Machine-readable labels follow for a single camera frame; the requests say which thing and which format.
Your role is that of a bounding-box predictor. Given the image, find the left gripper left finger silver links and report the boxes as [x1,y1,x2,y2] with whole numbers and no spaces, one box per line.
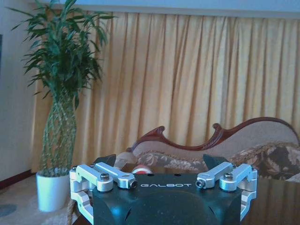
[69,154,138,223]

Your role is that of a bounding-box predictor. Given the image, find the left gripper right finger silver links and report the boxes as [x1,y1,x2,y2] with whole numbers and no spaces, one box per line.
[196,154,258,221]

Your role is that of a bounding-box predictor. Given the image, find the clear crumpled plastic piece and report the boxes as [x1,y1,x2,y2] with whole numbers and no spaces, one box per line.
[115,151,137,170]

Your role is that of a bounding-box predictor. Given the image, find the red and white round object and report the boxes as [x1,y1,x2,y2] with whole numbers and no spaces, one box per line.
[131,164,154,175]

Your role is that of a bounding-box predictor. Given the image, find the brown floral cushion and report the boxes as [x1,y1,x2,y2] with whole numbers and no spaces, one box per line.
[231,141,300,180]

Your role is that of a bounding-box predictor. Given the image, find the wooden framed beige sofa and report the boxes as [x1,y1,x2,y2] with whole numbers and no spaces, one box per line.
[126,116,300,181]

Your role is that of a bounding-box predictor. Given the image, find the white round plant pot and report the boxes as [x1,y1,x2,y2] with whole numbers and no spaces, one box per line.
[36,169,71,213]

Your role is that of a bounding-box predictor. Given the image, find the pale patterned floor rug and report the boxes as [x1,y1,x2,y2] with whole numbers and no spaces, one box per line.
[0,174,79,225]

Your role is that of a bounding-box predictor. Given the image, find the yellow pleated curtain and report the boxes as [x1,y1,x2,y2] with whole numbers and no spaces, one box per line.
[30,9,300,173]

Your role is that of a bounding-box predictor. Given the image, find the tall green bamboo plant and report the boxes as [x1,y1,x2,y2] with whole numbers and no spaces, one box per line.
[6,0,117,177]

